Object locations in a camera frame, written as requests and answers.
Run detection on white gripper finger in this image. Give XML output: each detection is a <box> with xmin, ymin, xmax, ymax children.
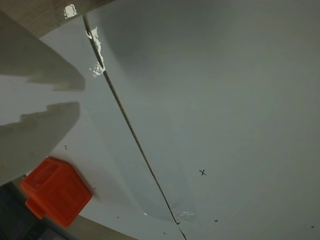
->
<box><xmin>0</xmin><ymin>101</ymin><xmax>81</xmax><ymax>187</ymax></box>
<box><xmin>0</xmin><ymin>9</ymin><xmax>86</xmax><ymax>92</ymax></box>

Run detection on orange square block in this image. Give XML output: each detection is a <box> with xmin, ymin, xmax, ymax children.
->
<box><xmin>19</xmin><ymin>156</ymin><xmax>93</xmax><ymax>228</ymax></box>

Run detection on small white tape piece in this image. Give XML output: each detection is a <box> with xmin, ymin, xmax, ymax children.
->
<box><xmin>63</xmin><ymin>4</ymin><xmax>77</xmax><ymax>19</ymax></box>

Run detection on clear tape strip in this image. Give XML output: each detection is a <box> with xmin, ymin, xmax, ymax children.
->
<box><xmin>86</xmin><ymin>26</ymin><xmax>106</xmax><ymax>78</ymax></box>

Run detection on white paper sheet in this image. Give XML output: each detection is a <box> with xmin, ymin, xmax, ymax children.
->
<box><xmin>0</xmin><ymin>14</ymin><xmax>187</xmax><ymax>240</ymax></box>
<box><xmin>83</xmin><ymin>0</ymin><xmax>320</xmax><ymax>240</ymax></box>

